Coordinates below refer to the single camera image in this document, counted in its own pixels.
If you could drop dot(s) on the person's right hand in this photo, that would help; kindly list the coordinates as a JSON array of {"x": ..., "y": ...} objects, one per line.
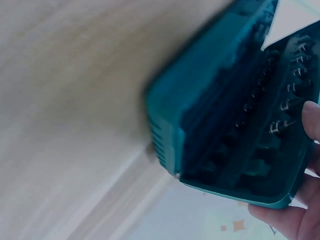
[{"x": 300, "y": 220}]

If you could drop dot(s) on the teal plastic bit case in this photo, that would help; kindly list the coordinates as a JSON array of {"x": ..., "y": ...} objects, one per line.
[{"x": 205, "y": 100}]

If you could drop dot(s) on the set of black screwdriver bits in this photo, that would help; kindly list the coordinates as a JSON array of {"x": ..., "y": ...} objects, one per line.
[{"x": 287, "y": 105}]

